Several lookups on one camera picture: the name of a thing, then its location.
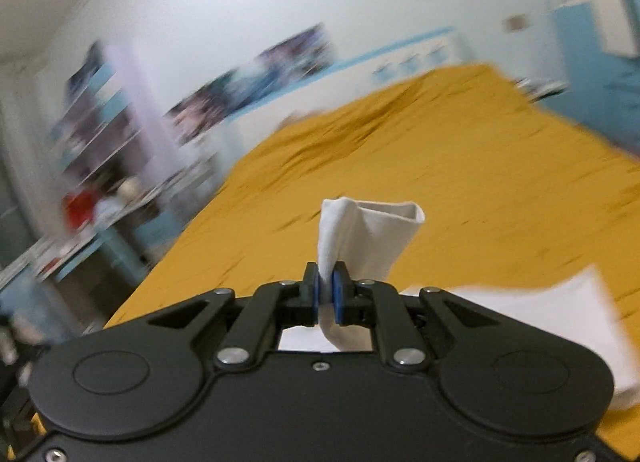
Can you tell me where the cluttered shelf unit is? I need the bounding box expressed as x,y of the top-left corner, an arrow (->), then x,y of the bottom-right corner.
0,162 -> 223,293

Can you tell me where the red object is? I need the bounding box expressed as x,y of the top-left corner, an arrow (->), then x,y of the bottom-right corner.
64,191 -> 99,232

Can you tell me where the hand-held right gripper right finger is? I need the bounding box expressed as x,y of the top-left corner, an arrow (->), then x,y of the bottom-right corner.
330,262 -> 507,374

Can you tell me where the blue and white wardrobe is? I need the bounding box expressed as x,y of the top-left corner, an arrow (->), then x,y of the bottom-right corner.
522,0 -> 640,159

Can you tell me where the blue and white shelf unit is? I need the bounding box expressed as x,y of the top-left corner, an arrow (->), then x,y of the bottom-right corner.
46,41 -> 153,188

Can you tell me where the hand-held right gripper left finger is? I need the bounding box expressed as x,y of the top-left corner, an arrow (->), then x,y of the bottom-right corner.
146,262 -> 321,369

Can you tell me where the white t-shirt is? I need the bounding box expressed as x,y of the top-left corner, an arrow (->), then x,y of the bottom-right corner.
277,197 -> 640,413

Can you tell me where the wall poster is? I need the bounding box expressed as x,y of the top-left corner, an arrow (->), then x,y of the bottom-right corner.
166,68 -> 262,144
257,24 -> 336,89

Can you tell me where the yellow blanket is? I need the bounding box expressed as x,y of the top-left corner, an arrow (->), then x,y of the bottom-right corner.
102,64 -> 640,462

